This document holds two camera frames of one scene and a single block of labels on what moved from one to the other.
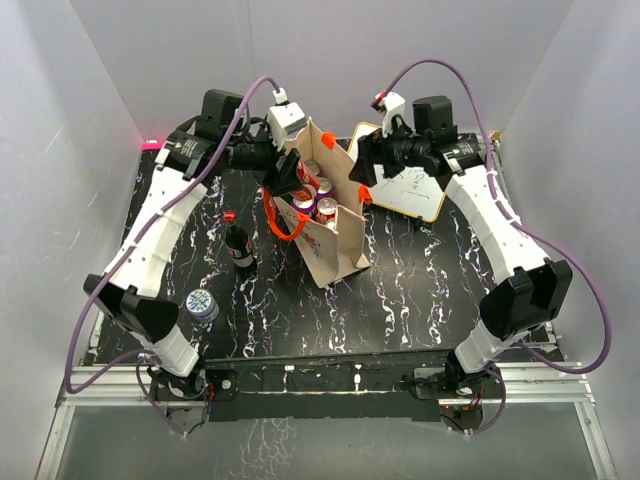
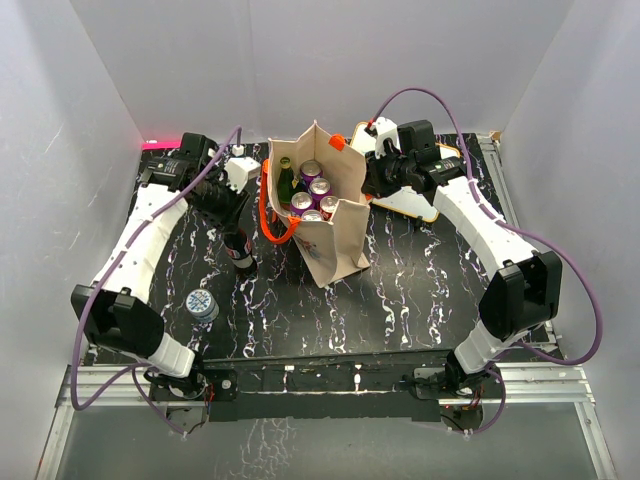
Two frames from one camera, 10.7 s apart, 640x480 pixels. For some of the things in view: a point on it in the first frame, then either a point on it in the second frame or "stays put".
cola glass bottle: [239, 248] stays put
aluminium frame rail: [545, 382] stays put
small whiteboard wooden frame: [413, 192] stays put
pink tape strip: [152, 146] stays put
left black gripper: [280, 173] to [228, 218]
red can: [306, 176] to [311, 215]
